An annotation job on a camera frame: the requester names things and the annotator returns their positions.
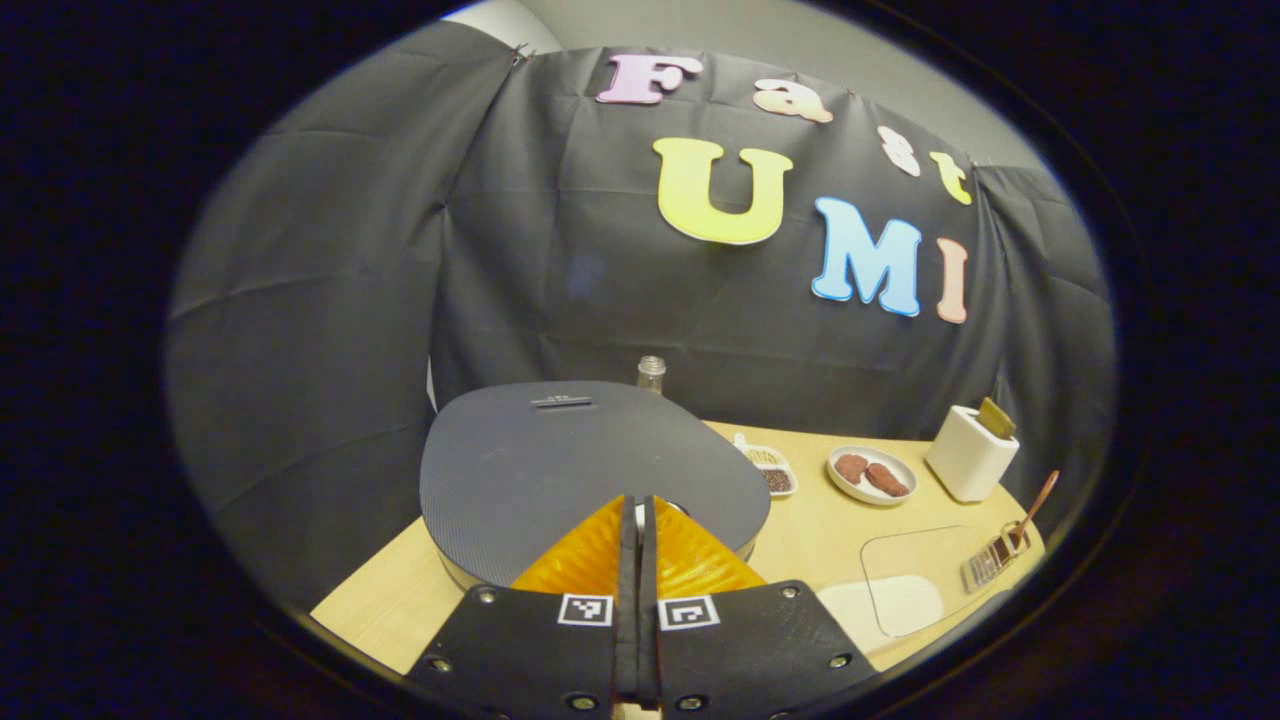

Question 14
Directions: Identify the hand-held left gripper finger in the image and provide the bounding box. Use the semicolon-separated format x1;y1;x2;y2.
640;495;879;720
405;495;641;720

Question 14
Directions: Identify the dark grey rice cooker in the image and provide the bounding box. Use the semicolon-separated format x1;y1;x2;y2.
419;380;773;593

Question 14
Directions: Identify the brown wooden spoon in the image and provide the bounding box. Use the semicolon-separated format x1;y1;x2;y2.
1005;470;1061;551

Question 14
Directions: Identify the white divided grain dish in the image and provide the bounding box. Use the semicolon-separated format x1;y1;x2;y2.
733;433;799;498

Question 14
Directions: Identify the translucent white board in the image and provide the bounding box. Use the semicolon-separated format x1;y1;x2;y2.
815;525;1004;658

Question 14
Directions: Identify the round white plate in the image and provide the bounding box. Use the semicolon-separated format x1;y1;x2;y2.
827;445;918;506

